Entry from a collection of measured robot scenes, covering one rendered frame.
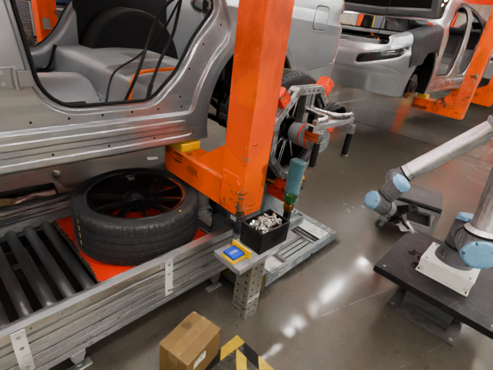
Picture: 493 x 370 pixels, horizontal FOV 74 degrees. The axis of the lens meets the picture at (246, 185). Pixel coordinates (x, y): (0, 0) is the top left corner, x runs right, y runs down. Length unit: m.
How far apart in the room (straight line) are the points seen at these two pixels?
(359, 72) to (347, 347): 3.31
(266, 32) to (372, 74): 3.13
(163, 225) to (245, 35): 0.92
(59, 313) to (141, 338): 0.48
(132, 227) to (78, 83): 1.17
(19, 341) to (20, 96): 0.88
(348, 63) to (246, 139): 3.12
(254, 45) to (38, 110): 0.90
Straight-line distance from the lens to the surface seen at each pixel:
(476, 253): 1.85
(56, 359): 1.63
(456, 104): 5.38
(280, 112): 1.75
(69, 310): 1.48
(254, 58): 1.41
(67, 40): 3.38
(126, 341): 1.80
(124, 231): 1.60
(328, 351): 1.87
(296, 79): 1.91
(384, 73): 4.44
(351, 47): 4.48
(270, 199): 2.25
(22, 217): 2.14
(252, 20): 1.42
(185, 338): 1.56
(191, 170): 1.86
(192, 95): 1.89
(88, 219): 1.69
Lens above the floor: 1.42
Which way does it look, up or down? 27 degrees down
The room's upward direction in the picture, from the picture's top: 8 degrees clockwise
